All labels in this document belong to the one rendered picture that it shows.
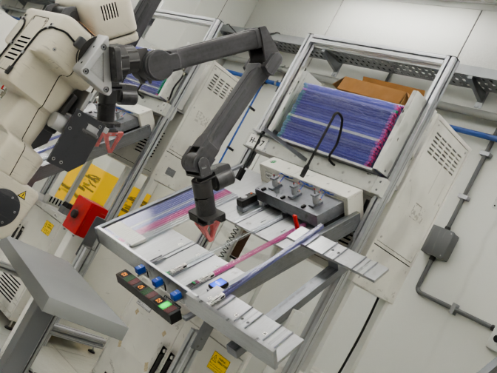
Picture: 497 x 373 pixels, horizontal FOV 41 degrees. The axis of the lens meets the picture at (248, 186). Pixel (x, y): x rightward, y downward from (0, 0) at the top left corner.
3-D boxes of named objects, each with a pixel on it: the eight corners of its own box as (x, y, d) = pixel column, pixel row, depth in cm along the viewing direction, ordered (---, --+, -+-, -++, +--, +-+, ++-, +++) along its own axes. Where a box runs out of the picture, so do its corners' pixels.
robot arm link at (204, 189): (186, 177, 187) (198, 182, 183) (205, 169, 191) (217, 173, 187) (190, 198, 190) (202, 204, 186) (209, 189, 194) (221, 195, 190)
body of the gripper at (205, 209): (205, 208, 198) (202, 186, 195) (226, 218, 190) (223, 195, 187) (188, 216, 194) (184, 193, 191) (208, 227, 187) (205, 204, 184)
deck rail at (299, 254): (203, 318, 203) (200, 302, 201) (199, 315, 205) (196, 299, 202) (361, 227, 241) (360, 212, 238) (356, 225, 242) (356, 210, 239)
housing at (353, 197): (349, 232, 240) (347, 197, 234) (262, 193, 276) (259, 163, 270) (364, 223, 245) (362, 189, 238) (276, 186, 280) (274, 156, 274)
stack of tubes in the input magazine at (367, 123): (367, 166, 239) (401, 101, 241) (275, 135, 276) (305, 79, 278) (384, 180, 248) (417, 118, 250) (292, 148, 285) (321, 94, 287)
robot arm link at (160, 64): (255, 22, 199) (276, 19, 191) (263, 67, 203) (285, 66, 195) (126, 54, 175) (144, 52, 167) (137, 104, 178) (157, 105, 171)
